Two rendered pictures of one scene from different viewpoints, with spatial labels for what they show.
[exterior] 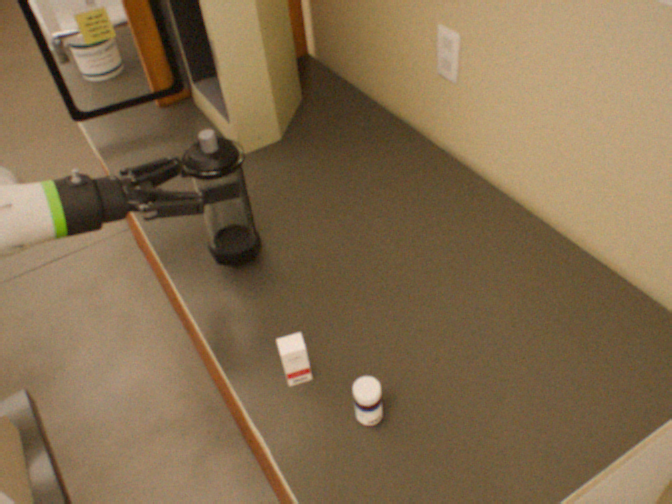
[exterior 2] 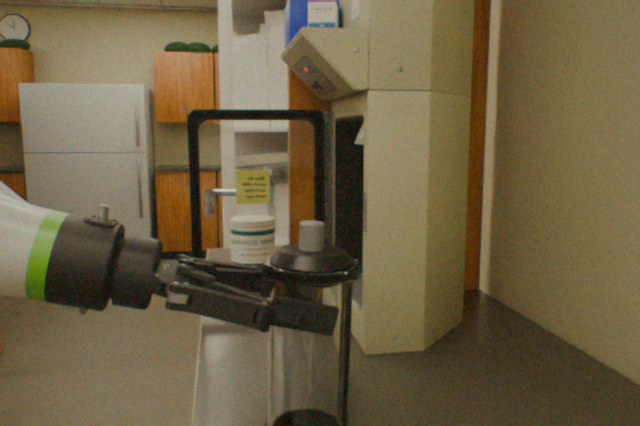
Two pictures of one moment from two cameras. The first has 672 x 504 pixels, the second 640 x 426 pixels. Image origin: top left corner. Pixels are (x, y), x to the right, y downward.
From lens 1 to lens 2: 0.53 m
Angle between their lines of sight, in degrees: 38
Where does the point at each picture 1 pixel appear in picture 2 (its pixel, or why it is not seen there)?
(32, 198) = (23, 214)
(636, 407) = not seen: outside the picture
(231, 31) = (392, 187)
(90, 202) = (99, 249)
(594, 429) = not seen: outside the picture
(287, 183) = (418, 397)
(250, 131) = (385, 324)
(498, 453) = not seen: outside the picture
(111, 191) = (139, 250)
